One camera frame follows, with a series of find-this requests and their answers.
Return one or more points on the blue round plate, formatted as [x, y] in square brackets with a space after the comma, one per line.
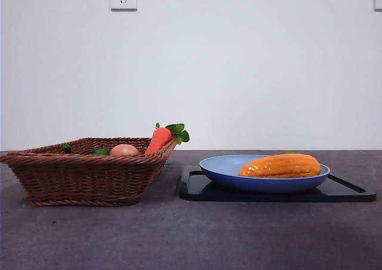
[226, 174]

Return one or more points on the orange yellow corn cob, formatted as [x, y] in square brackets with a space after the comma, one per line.
[283, 166]

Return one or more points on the brown wicker basket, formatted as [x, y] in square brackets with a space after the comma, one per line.
[83, 177]

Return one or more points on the orange carrot with green leaves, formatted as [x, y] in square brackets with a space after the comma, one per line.
[159, 140]

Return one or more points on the brown egg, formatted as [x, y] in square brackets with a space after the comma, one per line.
[124, 150]

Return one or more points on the green leafy vegetable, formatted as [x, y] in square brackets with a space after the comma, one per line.
[102, 151]

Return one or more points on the small dark green vegetable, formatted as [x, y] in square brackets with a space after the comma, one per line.
[67, 148]

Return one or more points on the black rectangular tray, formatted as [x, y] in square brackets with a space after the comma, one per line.
[298, 196]

